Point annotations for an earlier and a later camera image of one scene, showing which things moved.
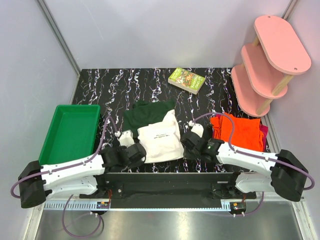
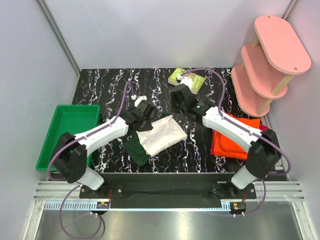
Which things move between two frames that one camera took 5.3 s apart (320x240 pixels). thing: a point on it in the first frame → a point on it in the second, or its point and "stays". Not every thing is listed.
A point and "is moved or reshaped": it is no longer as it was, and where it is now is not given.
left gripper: (138, 162) → (148, 127)
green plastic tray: (72, 134) stays
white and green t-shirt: (154, 125) is moved or reshaped
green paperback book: (186, 80) stays
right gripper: (187, 155) → (173, 103)
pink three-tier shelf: (276, 55) stays
